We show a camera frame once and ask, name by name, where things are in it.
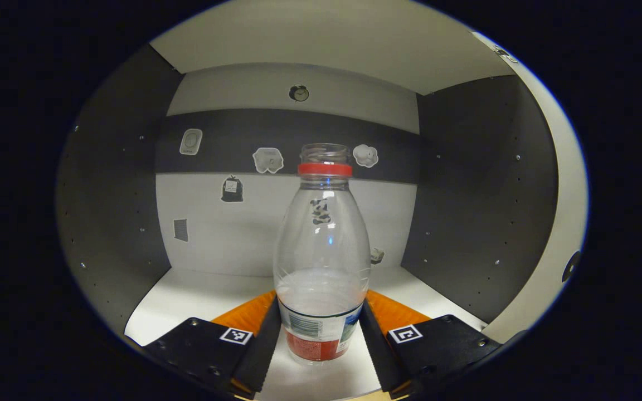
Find white cabinet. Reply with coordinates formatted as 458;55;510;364
56;0;589;401

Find white cabinet door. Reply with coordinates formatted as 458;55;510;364
471;31;589;343

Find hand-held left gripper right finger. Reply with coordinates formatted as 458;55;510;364
358;290;503;399

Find white cabinet shelf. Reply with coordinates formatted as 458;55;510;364
124;266;489;401
149;0;517;95

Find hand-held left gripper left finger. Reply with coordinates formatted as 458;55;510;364
142;290;283;399

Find clear plastic bottle red label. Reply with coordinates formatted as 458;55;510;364
273;143;372;366

